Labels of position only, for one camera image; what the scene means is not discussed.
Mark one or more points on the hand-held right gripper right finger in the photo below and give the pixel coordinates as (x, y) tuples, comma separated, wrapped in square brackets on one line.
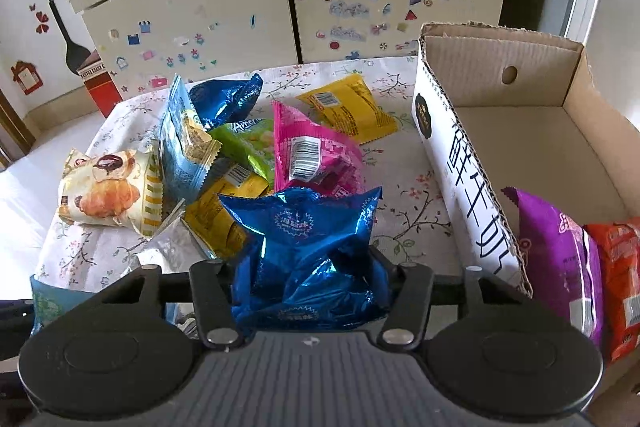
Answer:
[(407, 302)]

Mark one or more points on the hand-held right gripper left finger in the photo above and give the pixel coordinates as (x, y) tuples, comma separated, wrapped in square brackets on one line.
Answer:
[(212, 297)]

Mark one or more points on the yellow snack packet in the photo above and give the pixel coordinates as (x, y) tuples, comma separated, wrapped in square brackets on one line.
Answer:
[(215, 217), (350, 107)]

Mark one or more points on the blue foil snack packet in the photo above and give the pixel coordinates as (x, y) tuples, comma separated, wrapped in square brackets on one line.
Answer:
[(305, 242), (225, 99)]

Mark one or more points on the cardboard box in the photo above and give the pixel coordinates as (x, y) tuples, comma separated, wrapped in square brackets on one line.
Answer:
[(525, 132)]

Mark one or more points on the silver snack packet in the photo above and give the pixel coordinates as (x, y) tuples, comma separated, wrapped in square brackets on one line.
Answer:
[(165, 247)]

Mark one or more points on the floral tablecloth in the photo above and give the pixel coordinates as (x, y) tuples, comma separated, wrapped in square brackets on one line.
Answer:
[(400, 207)]

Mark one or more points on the croissant bread packet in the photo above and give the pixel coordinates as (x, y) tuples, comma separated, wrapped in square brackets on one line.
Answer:
[(105, 192)]

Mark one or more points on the light blue snack packet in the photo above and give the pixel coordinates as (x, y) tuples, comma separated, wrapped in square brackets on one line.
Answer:
[(182, 147)]

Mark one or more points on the green snack packet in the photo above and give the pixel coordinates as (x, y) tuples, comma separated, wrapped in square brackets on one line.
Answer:
[(245, 144)]

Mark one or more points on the purple snack packet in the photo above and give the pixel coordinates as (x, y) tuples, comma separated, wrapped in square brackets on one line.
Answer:
[(560, 257)]

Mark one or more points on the teal snack packet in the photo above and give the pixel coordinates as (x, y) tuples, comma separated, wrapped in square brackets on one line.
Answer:
[(52, 307)]

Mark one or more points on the pink snack packet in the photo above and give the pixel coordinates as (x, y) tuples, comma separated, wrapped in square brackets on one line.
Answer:
[(315, 157)]

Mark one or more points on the orange-red snack packet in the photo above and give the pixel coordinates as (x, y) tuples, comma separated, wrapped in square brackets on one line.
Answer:
[(620, 282)]

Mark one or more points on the cream cabinet with stickers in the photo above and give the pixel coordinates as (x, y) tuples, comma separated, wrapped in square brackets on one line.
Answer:
[(225, 7)]

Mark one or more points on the red house wall decal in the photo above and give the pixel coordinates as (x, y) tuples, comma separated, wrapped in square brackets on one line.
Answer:
[(25, 76)]

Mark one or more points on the flower vase wall decal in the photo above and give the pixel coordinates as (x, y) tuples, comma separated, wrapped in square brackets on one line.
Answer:
[(55, 17)]

